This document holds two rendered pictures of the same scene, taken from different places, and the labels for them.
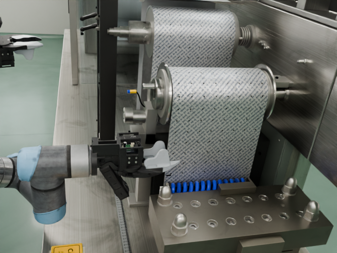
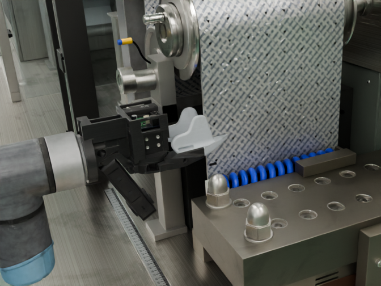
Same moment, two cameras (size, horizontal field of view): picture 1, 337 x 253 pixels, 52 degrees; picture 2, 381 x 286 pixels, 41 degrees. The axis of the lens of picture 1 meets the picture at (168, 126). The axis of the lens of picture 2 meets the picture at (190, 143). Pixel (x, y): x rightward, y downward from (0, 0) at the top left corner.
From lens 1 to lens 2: 0.19 m
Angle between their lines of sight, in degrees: 6
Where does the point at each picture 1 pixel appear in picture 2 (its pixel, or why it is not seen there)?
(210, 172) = (278, 148)
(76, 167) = (63, 168)
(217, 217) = (312, 206)
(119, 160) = (130, 146)
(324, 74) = not seen: outside the picture
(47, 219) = (28, 274)
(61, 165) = (36, 168)
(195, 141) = (246, 96)
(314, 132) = not seen: outside the picture
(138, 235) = (183, 276)
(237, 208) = (339, 188)
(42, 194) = (11, 227)
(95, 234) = not seen: outside the picture
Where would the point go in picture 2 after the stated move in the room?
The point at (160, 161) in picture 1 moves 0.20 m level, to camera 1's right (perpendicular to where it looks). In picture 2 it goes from (198, 137) to (336, 123)
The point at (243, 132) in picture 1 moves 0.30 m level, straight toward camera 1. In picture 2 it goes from (317, 70) to (344, 152)
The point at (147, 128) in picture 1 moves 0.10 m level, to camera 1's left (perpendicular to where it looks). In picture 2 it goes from (161, 96) to (95, 102)
